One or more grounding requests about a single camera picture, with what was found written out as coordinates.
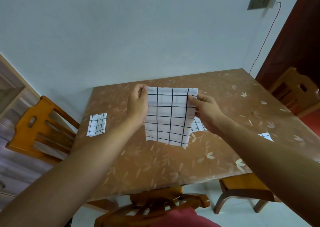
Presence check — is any person's right forearm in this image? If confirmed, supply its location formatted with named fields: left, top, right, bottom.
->
left=212, top=114, right=320, bottom=227

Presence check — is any folded white checked cloth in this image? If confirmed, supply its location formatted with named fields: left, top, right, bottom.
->
left=86, top=113, right=107, bottom=137
left=258, top=132, right=274, bottom=142
left=191, top=117, right=207, bottom=133

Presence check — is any white black-grid checked cloth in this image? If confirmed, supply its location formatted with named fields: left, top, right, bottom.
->
left=144, top=87, right=199, bottom=147

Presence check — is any dark red wooden door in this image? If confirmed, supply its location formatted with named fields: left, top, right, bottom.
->
left=255, top=0, right=320, bottom=90

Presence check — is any grey wall switch panel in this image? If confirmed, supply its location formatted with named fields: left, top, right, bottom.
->
left=247, top=0, right=279, bottom=10

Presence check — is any person's left hand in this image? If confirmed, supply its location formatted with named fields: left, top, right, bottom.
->
left=126, top=84, right=149, bottom=131

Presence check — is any orange wooden chair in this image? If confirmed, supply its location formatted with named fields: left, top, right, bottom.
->
left=94, top=185, right=211, bottom=227
left=214, top=173, right=282, bottom=215
left=5, top=96, right=80, bottom=165
left=268, top=67, right=320, bottom=119

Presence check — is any person's red garment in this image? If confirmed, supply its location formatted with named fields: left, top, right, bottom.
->
left=149, top=207, right=222, bottom=227

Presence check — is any person's left forearm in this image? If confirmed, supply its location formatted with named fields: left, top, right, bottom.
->
left=0, top=118, right=144, bottom=227

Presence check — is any brown leaf-print table cover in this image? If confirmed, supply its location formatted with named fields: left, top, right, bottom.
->
left=71, top=68, right=320, bottom=202

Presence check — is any thin red cable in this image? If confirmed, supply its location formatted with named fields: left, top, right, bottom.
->
left=249, top=2, right=282, bottom=75

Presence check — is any person's right hand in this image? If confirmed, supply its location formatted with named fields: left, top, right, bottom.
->
left=188, top=93, right=226, bottom=135

